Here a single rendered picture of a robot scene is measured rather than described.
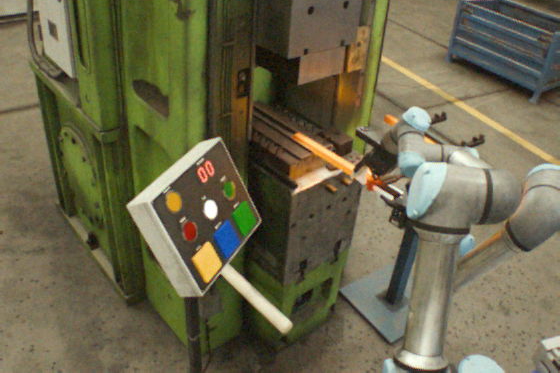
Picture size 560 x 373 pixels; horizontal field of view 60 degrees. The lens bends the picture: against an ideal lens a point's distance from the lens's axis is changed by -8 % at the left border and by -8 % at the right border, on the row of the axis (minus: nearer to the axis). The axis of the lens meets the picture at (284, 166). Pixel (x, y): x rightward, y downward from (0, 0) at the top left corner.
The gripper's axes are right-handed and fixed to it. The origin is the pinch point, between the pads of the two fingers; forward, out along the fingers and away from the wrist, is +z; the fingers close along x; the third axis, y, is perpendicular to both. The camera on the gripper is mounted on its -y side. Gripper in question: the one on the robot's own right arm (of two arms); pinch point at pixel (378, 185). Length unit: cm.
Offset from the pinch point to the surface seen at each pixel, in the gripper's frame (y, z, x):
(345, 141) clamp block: 2.4, 28.0, 14.8
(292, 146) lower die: 1.2, 35.0, -5.0
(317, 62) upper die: -32.8, 27.2, -4.8
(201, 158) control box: -19, 20, -52
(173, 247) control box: -9, 5, -70
